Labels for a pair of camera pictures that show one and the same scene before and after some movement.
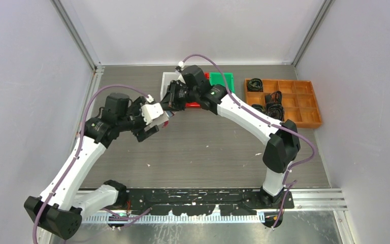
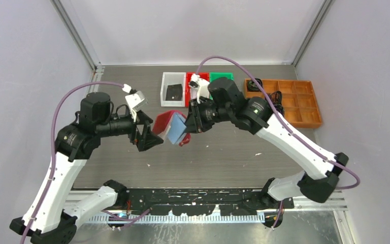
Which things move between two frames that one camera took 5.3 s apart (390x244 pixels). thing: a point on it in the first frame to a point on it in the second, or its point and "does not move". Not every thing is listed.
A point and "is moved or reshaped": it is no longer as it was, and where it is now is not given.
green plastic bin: (216, 78) does not move
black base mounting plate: (202, 202) does not move
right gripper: (170, 100) to (194, 122)
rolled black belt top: (255, 85) does not move
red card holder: (165, 124) is moved or reshaped
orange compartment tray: (299, 102) does not move
